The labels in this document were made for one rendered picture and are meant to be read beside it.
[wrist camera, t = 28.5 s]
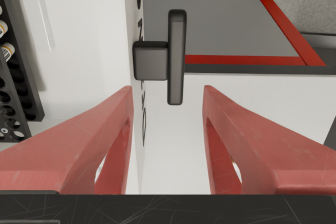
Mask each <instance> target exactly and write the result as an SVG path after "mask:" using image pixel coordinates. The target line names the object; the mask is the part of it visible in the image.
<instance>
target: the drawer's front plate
mask: <svg viewBox="0 0 336 224"><path fill-rule="evenodd" d="M93 6H94V14H95V21H96V29H97V36H98V43H99V51H100V58H101V66H102V73H103V80H104V88H105V95H106V99H107V98H108V97H110V96H111V95H113V94H114V93H115V92H117V91H118V90H120V89H121V88H123V87H124V86H132V95H133V107H134V116H133V130H132V144H131V153H130V161H129V169H128V176H127V184H126V191H125V194H126V195H141V194H142V184H143V174H144V164H145V154H146V144H147V133H148V122H147V95H146V81H145V80H144V83H143V81H142V86H141V80H136V79H135V77H134V64H133V45H134V42H136V41H139V39H140V30H141V26H140V27H139V24H138V22H139V21H140V19H141V18H142V30H141V38H142V36H143V41H144V16H143V0H141V4H140V9H138V3H137V0H93ZM144 92H145V98H144ZM142 95H143V100H144V106H143V104H142ZM144 108H145V110H146V130H145V139H144V147H143V115H144Z"/></svg>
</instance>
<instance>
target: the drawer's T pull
mask: <svg viewBox="0 0 336 224"><path fill-rule="evenodd" d="M186 32H187V12H186V11H185V10H184V9H171V10H170V11H169V12H168V39H167V41H135V42H134V44H133V47H132V55H133V71H134V77H135V79H136V80H138V81H166V80H167V103H168V104H169V105H170V106H180V105H181V104H182V103H183V92H184V72H185V52H186Z"/></svg>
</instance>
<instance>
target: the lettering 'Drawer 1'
mask: <svg viewBox="0 0 336 224"><path fill-rule="evenodd" d="M137 7H138V9H140V7H141V0H137ZM142 25H143V21H142V18H141V19H140V20H139V22H138V27H140V35H139V41H143V36H142V37H141V34H142ZM141 90H143V84H142V80H141ZM144 102H145V91H144V96H143V94H142V110H143V109H144V111H143V123H142V136H143V147H144V143H145V134H146V125H147V120H146V108H144ZM144 117H145V129H144Z"/></svg>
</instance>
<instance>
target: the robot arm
mask: <svg viewBox="0 0 336 224"><path fill-rule="evenodd" d="M202 122H203V136H204V148H205V156H206V164H207V171H208V179H209V187H210V194H126V187H127V180H128V172H129V164H130V157H131V149H132V137H133V123H134V101H133V89H132V86H131V85H125V86H124V87H122V88H121V89H119V90H118V91H117V92H115V93H114V94H112V95H111V96H109V97H108V98H107V99H105V100H104V101H102V102H101V103H99V104H98V105H96V106H95V107H93V108H91V109H89V110H87V111H85V112H83V113H81V114H78V115H76V116H74V117H72V118H70V119H68V120H66V121H64V122H62V123H59V124H57V125H55V126H53V127H51V128H49V129H47V130H45V131H42V132H40V133H38V134H36V135H34V136H32V137H30V138H28V139H25V140H23V141H21V142H19V143H17V144H15V145H13V146H11V147H9V148H6V149H4V150H2V151H0V224H336V151H335V150H333V149H331V148H329V147H327V146H325V145H323V144H321V143H318V142H316V141H314V140H312V139H310V138H308V137H306V136H304V135H301V134H299V133H297V132H295V131H293V130H291V129H289V128H286V127H284V126H282V125H280V124H278V123H276V122H274V121H272V120H269V119H267V118H265V117H263V116H261V115H259V114H257V113H254V112H252V111H250V110H248V109H246V108H244V107H242V106H240V105H239V104H237V103H236V102H234V101H233V100H232V99H230V98H229V97H227V96H226V95H224V94H223V93H221V92H220V91H219V90H217V89H216V88H214V87H213V86H211V85H205V86H204V89H203V101H202ZM230 155H231V156H230ZM105 156H106V157H105ZM231 157H232V159H233V160H234V162H235V164H236V165H237V167H238V169H239V171H240V175H241V181H240V179H239V177H238V175H237V173H236V170H235V168H234V166H233V163H232V159H231ZM104 158H105V160H104V163H103V166H102V169H101V171H100V173H99V175H98V177H97V179H96V181H95V177H96V172H97V169H98V168H99V166H100V164H101V163H102V161H103V159H104Z"/></svg>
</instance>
